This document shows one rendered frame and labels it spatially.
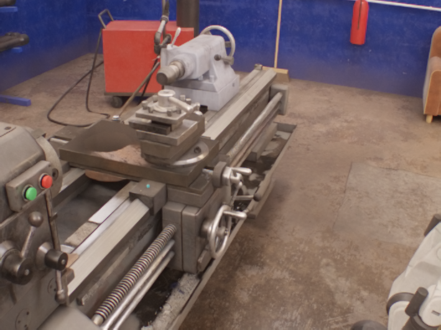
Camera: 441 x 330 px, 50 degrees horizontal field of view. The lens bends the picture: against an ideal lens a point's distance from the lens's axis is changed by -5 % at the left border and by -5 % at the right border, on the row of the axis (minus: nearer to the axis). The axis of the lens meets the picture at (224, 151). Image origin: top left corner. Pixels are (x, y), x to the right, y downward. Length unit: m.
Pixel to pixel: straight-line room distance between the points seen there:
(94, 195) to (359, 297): 1.47
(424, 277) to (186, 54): 1.47
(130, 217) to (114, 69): 3.25
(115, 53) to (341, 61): 2.54
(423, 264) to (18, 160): 1.21
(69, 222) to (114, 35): 3.05
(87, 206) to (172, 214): 0.38
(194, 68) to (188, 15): 2.33
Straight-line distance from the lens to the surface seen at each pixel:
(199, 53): 2.43
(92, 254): 1.55
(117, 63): 4.82
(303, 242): 3.03
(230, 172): 1.85
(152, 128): 1.74
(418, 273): 1.70
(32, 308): 1.29
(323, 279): 2.78
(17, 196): 1.08
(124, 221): 1.68
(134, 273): 1.64
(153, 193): 1.76
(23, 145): 1.16
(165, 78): 2.23
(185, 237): 1.84
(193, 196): 1.80
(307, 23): 5.76
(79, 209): 1.99
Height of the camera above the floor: 1.78
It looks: 26 degrees down
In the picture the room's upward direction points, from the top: 2 degrees clockwise
